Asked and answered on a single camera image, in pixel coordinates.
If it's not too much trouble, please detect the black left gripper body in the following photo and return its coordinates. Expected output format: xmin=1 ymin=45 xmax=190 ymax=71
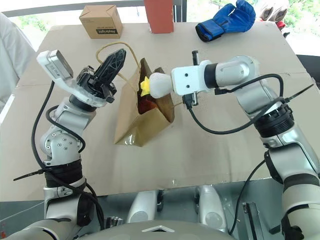
xmin=76 ymin=64 xmax=118 ymax=104

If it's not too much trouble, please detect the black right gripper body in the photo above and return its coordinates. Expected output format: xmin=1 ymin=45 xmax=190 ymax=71
xmin=183 ymin=50 xmax=200 ymax=110

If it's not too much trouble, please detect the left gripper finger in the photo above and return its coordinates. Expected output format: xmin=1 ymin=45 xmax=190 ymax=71
xmin=100 ymin=48 xmax=128 ymax=86
xmin=94 ymin=50 xmax=119 ymax=80

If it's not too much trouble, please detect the yellow plush toy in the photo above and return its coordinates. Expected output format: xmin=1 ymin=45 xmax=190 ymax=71
xmin=139 ymin=76 xmax=152 ymax=98

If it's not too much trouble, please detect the dark red plush toy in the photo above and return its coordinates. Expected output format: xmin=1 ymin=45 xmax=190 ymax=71
xmin=137 ymin=96 xmax=160 ymax=115

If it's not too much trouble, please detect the brown paper bag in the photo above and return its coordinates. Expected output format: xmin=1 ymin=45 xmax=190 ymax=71
xmin=96 ymin=41 xmax=186 ymax=147

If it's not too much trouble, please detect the brown white plush toy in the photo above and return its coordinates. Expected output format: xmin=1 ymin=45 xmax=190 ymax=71
xmin=258 ymin=4 xmax=289 ymax=29

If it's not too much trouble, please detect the small brown cardboard box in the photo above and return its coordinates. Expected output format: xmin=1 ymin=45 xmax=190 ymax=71
xmin=79 ymin=4 xmax=123 ymax=40

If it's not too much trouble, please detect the brown cardboard sheet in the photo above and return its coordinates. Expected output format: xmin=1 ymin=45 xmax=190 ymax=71
xmin=0 ymin=21 xmax=320 ymax=197

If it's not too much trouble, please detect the tall red box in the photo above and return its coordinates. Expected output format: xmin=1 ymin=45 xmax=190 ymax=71
xmin=144 ymin=0 xmax=175 ymax=34

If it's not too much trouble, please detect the white fabric cover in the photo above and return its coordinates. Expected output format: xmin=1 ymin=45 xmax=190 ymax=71
xmin=0 ymin=11 xmax=38 ymax=111

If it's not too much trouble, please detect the blue boxing glove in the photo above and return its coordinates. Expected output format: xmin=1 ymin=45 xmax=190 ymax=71
xmin=195 ymin=0 xmax=257 ymax=43

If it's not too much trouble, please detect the silver right robot leg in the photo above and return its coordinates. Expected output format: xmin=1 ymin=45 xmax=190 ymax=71
xmin=198 ymin=184 xmax=228 ymax=229

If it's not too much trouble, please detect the silver robot leg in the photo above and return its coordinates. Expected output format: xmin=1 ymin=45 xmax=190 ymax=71
xmin=125 ymin=191 xmax=159 ymax=225
xmin=198 ymin=184 xmax=228 ymax=229

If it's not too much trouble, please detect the silver left robot leg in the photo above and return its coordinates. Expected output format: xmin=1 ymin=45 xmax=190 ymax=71
xmin=125 ymin=191 xmax=159 ymax=225

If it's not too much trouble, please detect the black flat object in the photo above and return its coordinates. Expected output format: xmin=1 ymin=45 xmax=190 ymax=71
xmin=296 ymin=53 xmax=320 ymax=82

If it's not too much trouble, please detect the grey robot torso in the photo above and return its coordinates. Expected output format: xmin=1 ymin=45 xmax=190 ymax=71
xmin=0 ymin=216 xmax=253 ymax=240

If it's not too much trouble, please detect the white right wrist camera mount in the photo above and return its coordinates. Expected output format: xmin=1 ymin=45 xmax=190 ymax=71
xmin=171 ymin=59 xmax=213 ymax=96

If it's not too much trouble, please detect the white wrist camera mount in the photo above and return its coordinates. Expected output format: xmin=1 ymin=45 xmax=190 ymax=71
xmin=36 ymin=49 xmax=112 ymax=109
xmin=171 ymin=59 xmax=213 ymax=96

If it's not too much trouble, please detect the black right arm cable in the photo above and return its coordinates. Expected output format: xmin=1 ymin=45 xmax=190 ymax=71
xmin=184 ymin=73 xmax=286 ymax=136

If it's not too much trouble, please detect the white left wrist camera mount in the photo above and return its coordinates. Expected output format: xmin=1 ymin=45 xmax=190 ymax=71
xmin=36 ymin=49 xmax=112 ymax=109

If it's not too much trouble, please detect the black right shoulder cable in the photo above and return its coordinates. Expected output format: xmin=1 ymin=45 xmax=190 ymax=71
xmin=228 ymin=158 xmax=268 ymax=236

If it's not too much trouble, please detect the black metal frame bar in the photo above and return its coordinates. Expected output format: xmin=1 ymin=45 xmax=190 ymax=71
xmin=241 ymin=201 xmax=263 ymax=240

